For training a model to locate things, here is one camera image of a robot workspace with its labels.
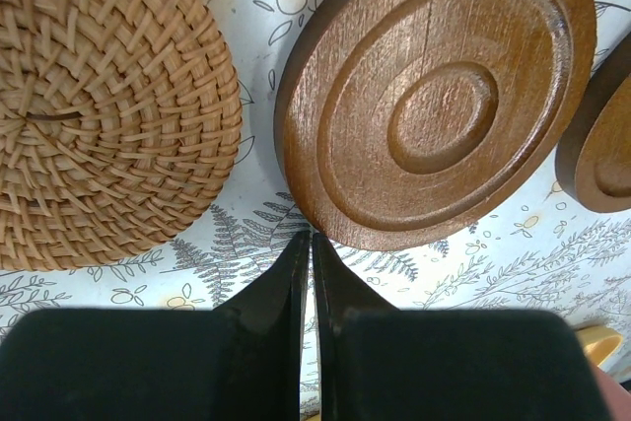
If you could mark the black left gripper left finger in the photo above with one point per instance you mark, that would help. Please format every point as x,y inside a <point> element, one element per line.
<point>239,361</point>

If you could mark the yellow glass mug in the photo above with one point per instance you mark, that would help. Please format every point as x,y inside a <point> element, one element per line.
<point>599,342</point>

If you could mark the woven rattan coaster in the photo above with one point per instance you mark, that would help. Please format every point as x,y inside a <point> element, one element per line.
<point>120,122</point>

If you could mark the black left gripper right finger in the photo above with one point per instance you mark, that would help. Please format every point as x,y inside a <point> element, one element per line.
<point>378,362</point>

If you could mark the floral patterned table mat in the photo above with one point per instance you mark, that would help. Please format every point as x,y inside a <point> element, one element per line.
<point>540,249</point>

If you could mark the light pink mug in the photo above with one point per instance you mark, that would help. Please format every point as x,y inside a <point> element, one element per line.
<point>616,397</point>

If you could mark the brown wooden coaster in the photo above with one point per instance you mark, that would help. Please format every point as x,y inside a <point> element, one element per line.
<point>592,160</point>
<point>400,122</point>

